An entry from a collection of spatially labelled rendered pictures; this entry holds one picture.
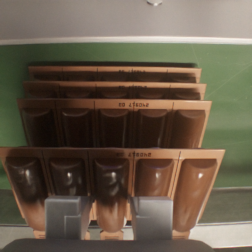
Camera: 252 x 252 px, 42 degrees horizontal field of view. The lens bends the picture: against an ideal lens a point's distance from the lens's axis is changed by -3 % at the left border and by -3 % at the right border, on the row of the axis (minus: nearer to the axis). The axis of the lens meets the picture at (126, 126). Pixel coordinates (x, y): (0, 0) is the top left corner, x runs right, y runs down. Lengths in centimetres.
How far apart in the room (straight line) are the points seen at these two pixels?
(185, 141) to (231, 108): 6
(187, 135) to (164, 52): 5
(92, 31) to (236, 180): 19
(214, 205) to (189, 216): 12
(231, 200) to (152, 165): 17
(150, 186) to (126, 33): 9
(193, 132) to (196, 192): 4
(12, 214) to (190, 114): 19
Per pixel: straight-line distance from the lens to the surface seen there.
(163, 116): 18
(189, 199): 17
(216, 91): 23
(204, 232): 30
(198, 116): 18
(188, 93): 20
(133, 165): 16
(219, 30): 21
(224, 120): 25
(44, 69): 21
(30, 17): 22
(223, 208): 31
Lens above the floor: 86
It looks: 47 degrees down
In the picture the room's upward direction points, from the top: 178 degrees counter-clockwise
